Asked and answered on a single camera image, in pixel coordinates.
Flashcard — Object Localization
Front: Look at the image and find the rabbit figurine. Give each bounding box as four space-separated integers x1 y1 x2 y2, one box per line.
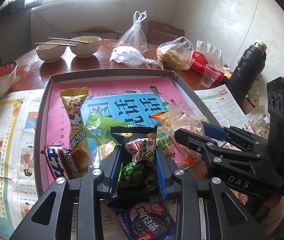
243 89 262 113

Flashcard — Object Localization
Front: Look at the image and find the clear pastry packet green print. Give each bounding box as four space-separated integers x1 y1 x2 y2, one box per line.
156 126 182 159

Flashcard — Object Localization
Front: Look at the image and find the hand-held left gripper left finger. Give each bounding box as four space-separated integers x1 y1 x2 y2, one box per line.
8 145 122 240

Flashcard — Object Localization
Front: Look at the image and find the clear plastic bag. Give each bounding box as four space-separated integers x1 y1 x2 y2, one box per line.
117 10 149 54

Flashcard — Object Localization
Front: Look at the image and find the orange snack packet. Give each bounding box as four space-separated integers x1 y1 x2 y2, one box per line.
151 110 202 167

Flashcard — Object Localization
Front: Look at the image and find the white ceramic bowl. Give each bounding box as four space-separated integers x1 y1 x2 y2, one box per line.
35 44 66 63
70 36 102 57

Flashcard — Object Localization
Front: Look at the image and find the white newspaper sheet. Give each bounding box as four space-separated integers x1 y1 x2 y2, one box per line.
194 86 257 135

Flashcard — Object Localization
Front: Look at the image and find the pink-lined cardboard box tray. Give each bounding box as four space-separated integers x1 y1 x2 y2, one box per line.
33 69 218 202

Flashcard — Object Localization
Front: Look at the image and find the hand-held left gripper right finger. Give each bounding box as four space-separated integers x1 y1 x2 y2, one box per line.
154 145 270 240

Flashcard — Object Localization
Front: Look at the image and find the black thermos bottle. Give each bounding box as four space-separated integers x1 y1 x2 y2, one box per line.
229 39 268 110

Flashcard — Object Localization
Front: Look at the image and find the plastic bag of yellow food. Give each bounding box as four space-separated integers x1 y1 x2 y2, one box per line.
156 37 194 71

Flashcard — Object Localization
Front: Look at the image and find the wooden chopstick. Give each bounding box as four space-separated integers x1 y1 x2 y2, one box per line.
34 42 77 46
48 37 90 45

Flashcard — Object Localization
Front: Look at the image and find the person's right hand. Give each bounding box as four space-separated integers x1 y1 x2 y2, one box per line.
258 195 284 232

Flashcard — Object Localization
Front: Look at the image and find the colourful newspaper sheet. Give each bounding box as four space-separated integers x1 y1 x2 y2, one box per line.
0 90 122 240

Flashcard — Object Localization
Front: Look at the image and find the blue cookie packet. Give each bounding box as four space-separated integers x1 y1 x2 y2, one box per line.
107 194 176 240

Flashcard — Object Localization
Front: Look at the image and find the red packet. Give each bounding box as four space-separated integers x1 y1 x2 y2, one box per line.
191 50 225 85

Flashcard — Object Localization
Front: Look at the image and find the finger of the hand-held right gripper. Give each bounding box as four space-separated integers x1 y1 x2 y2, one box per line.
174 128 235 163
201 121 268 158

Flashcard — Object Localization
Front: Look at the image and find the green milk snack packet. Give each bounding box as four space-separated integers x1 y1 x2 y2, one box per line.
84 112 130 168

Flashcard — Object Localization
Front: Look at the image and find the brown wooden chair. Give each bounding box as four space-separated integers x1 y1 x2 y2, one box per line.
147 20 185 46

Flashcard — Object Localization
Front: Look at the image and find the brown chocolate bar wrapper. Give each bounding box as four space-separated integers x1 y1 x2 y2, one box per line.
41 145 81 180

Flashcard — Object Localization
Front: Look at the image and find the clear plastic cup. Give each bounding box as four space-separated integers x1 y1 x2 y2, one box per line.
200 64 222 88

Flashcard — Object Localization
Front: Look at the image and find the black green pea packet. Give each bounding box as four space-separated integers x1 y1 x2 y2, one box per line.
110 125 160 198

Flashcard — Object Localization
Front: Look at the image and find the white paper bag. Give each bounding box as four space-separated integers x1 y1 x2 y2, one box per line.
196 40 223 67

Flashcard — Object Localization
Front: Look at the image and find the white crumpled plastic bag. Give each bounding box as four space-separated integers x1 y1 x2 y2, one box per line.
109 46 164 70

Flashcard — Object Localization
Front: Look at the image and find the grey refrigerator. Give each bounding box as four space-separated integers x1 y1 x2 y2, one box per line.
0 2 33 65

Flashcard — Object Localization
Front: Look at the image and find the gold snack packet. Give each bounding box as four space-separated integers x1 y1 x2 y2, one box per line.
60 87 90 178

